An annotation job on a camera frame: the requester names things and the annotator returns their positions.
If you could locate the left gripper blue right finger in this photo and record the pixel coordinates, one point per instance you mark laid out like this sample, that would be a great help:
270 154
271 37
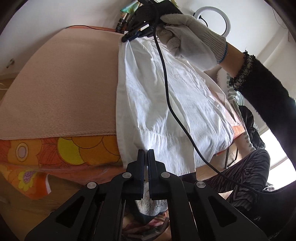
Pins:
157 191

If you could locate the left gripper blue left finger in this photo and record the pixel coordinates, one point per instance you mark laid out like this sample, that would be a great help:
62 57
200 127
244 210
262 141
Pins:
134 188

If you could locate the white long-sleeve shirt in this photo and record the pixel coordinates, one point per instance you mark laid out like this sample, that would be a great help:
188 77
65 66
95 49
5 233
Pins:
164 104

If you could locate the right forearm black sleeve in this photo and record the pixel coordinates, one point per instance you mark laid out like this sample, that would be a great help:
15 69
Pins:
265 93

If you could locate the dark clothes pile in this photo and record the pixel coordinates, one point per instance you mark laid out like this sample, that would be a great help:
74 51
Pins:
252 131

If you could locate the right hand white glove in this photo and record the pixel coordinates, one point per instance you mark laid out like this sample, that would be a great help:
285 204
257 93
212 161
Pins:
187 38

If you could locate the folded tripod with colourful cloth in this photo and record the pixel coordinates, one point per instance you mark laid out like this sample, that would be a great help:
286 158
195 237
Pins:
125 15

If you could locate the green striped pillow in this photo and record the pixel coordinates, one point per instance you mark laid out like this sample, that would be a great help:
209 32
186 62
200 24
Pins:
235 98

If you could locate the zebra striped trousers leg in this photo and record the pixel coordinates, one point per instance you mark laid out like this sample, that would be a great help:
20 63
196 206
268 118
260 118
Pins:
253 171

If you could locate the orange floral bed sheet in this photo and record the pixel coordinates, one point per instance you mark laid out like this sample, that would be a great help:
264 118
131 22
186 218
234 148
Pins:
27 163

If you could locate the white ring light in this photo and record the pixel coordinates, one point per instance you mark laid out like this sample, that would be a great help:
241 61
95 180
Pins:
214 18

